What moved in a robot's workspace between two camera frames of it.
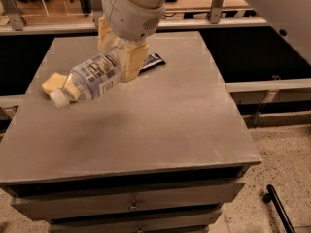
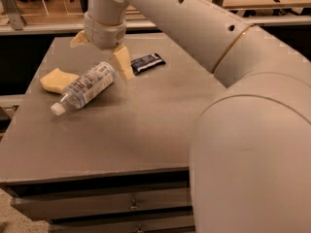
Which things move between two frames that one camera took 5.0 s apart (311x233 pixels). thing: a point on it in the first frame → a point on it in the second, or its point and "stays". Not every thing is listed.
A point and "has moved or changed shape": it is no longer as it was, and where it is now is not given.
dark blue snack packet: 152,60 stays
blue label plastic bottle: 91,78 has moved or changed shape
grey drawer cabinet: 164,153 stays
